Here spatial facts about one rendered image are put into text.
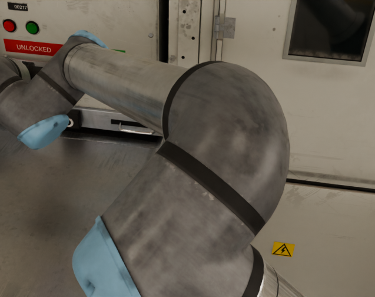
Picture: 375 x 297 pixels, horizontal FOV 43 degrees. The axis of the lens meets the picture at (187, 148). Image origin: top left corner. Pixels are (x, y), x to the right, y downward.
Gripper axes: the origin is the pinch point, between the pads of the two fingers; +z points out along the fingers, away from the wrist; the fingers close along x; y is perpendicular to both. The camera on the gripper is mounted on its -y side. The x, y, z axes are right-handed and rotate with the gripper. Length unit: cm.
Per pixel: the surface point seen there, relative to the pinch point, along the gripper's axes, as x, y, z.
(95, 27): 14.5, 13.4, -2.2
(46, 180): -23.6, 5.8, -6.6
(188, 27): 15.7, 37.0, -8.0
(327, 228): -32, 78, 17
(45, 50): 8.0, -0.4, 1.5
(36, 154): -18.7, -0.8, 1.8
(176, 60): 8.6, 34.4, -3.4
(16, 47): 8.2, -8.2, 1.4
